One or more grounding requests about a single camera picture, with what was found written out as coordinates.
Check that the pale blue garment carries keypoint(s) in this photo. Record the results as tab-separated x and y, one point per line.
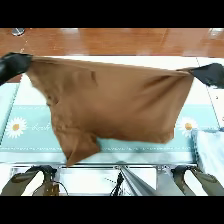
210	150

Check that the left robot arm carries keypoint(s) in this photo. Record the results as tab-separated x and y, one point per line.
13	65

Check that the silver frame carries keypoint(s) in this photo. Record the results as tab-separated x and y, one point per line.
137	185

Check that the brown T-shirt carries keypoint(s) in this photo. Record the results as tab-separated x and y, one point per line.
116	103

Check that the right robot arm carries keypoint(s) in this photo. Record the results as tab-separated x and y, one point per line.
210	74

